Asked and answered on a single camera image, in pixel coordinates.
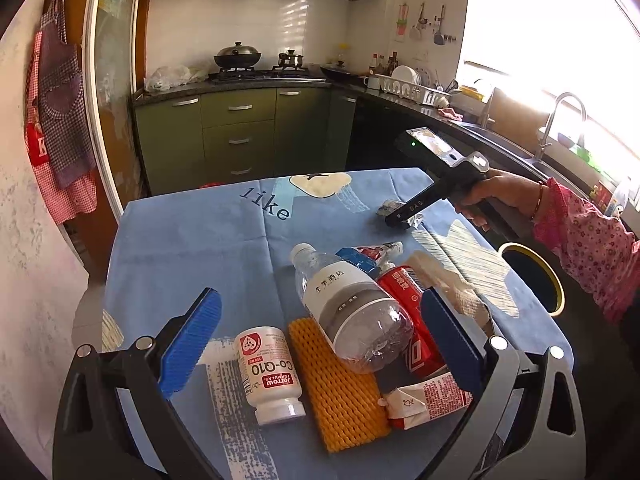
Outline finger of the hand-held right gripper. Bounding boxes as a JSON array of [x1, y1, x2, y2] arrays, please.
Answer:
[[384, 211, 426, 231]]

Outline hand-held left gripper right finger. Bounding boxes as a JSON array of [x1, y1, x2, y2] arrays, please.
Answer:
[[420, 287, 587, 480]]

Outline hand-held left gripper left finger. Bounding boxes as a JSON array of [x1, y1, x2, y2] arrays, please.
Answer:
[[52, 287, 223, 480]]

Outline foil wrapper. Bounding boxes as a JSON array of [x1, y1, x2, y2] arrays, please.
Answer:
[[375, 199, 427, 231]]

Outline blue and white tube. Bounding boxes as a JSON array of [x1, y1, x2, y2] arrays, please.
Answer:
[[334, 241, 404, 276]]

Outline beige paper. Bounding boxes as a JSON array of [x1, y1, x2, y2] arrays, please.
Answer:
[[404, 252, 494, 332]]

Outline red soda can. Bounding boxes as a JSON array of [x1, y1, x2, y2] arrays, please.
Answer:
[[377, 265, 449, 379]]

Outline red and white carton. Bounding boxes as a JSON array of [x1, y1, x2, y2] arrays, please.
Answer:
[[379, 374, 474, 431]]

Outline white pill bottle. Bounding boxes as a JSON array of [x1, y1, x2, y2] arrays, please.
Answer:
[[233, 326, 307, 426]]

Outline clear plastic bottle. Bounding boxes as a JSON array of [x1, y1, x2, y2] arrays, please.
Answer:
[[290, 242, 416, 375]]

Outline yellow-rimmed trash bin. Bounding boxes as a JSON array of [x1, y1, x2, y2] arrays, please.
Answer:
[[497, 242, 566, 317]]

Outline yellow foam fruit net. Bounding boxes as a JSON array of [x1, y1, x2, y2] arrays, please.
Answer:
[[288, 317, 394, 454]]

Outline person's right forearm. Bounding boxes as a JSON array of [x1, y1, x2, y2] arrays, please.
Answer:
[[531, 177, 640, 327]]

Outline person's right hand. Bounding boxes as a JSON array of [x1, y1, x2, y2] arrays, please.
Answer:
[[457, 169, 546, 227]]

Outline dark built-in appliance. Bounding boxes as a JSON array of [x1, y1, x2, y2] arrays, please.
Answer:
[[344, 94, 451, 171]]

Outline steel sink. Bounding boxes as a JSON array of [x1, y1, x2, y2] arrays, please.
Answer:
[[474, 124, 552, 167]]

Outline wooden cutting board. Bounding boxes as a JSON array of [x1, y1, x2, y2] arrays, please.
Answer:
[[482, 87, 507, 131]]

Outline black kitchen countertop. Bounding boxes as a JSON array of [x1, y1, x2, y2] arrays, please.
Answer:
[[132, 77, 640, 211]]

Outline white dish rack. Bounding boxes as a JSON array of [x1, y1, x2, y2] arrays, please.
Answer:
[[374, 64, 451, 106]]

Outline blue printed tablecloth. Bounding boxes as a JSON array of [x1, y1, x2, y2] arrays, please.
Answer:
[[102, 167, 569, 480]]

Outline steel faucet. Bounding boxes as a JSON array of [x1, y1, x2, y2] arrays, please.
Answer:
[[532, 92, 589, 161]]

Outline group of condiment bottles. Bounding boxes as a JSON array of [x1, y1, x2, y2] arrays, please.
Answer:
[[369, 52, 401, 76]]

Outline black lidded pan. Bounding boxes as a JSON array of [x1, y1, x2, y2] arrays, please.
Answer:
[[319, 59, 366, 86]]

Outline hanging ladle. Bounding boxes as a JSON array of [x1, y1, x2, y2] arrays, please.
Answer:
[[432, 4, 448, 46]]

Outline hanging green kitchen tool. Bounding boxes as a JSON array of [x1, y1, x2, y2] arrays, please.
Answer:
[[394, 4, 411, 44]]

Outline red box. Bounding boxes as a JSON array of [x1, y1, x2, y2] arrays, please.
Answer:
[[592, 184, 619, 216]]

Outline kitchen window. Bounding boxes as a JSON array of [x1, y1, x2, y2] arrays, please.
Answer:
[[459, 0, 640, 162]]

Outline person's dark clothing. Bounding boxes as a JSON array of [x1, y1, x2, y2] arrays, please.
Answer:
[[617, 304, 640, 362]]

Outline green base cabinets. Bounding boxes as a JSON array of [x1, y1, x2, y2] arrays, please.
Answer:
[[132, 84, 359, 196]]

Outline red checkered apron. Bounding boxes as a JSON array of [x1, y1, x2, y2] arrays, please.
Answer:
[[24, 30, 99, 226]]

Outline gas stove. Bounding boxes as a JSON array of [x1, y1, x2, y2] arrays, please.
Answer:
[[208, 65, 326, 85]]

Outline lidded wok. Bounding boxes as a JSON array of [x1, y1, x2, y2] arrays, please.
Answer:
[[213, 42, 262, 70]]

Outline glass sliding door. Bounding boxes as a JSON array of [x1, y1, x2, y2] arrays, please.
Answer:
[[81, 0, 152, 222]]

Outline clear plastic bag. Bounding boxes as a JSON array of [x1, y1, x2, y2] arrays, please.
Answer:
[[144, 64, 209, 94]]

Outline purple checkered apron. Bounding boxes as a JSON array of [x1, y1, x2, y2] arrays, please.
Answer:
[[37, 0, 96, 191]]

